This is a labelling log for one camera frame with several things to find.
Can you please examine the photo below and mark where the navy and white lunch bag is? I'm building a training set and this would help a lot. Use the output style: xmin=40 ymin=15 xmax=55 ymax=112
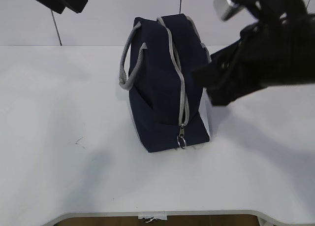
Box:
xmin=119 ymin=14 xmax=210 ymax=153

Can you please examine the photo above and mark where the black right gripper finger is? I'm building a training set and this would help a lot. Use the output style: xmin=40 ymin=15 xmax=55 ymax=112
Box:
xmin=206 ymin=78 xmax=267 ymax=106
xmin=191 ymin=40 xmax=249 ymax=90

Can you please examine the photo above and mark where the white tape on table edge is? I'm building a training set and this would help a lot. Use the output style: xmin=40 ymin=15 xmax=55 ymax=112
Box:
xmin=138 ymin=211 xmax=168 ymax=223

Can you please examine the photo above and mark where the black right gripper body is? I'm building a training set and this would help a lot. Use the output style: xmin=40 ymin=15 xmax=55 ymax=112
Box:
xmin=231 ymin=0 xmax=315 ymax=88

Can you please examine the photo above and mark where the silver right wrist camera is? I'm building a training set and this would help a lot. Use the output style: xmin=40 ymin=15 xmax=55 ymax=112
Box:
xmin=213 ymin=0 xmax=243 ymax=21

